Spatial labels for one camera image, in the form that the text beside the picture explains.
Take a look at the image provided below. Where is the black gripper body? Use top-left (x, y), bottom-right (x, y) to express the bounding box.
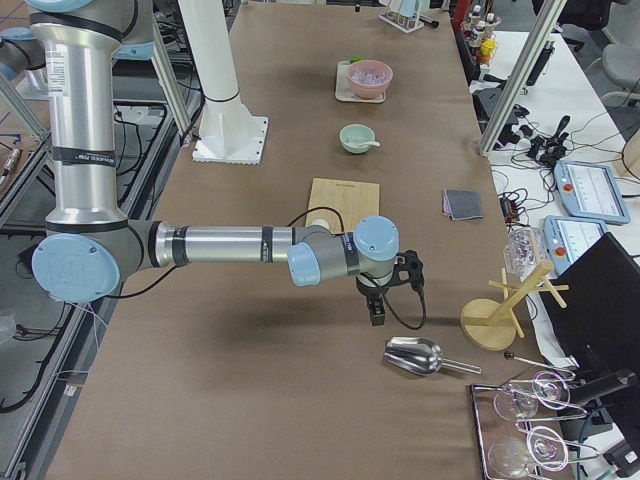
top-left (356, 250), bottom-right (425, 300)

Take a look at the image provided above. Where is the white ceramic spoon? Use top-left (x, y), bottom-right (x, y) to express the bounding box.
top-left (347, 140), bottom-right (381, 149)

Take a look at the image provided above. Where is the metal ice scoop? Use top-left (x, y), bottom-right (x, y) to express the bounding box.
top-left (383, 337), bottom-right (483, 376)

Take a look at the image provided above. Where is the mint green bowl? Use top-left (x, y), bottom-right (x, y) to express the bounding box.
top-left (339, 124), bottom-right (376, 154)

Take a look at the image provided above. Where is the pink bowl of ice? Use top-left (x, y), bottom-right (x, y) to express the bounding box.
top-left (347, 59), bottom-right (394, 99)

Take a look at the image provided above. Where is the grey folded cloth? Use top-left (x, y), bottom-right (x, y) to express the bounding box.
top-left (442, 189), bottom-right (484, 221)

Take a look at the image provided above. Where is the bamboo cutting board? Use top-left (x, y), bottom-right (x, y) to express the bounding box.
top-left (305, 178), bottom-right (380, 233)

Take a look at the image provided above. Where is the white garlic bulb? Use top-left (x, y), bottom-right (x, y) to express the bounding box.
top-left (311, 219), bottom-right (330, 230)

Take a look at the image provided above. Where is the wooden cup tree stand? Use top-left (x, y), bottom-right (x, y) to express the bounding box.
top-left (460, 260), bottom-right (570, 351)

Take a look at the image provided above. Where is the blue teach pendant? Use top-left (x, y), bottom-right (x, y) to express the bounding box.
top-left (543, 215), bottom-right (608, 275)
top-left (553, 160), bottom-right (631, 225)

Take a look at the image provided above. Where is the wine glass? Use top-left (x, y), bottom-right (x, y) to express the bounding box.
top-left (493, 371), bottom-right (570, 421)
top-left (486, 426), bottom-right (569, 479)

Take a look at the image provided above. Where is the cream rectangular tray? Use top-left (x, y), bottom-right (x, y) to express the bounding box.
top-left (335, 60), bottom-right (386, 104)

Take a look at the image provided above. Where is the black monitor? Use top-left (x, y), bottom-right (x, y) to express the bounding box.
top-left (541, 233), bottom-right (639, 372)

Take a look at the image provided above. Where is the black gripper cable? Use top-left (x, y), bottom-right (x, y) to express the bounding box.
top-left (287, 205), bottom-right (428, 331)

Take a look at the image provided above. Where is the black wire glass rack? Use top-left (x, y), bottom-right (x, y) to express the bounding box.
top-left (468, 367), bottom-right (640, 480)

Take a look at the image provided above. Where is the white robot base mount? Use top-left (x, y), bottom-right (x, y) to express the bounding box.
top-left (179, 0), bottom-right (268, 165)

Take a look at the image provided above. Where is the white wire dish rack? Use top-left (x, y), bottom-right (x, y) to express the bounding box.
top-left (378, 0), bottom-right (439, 33)

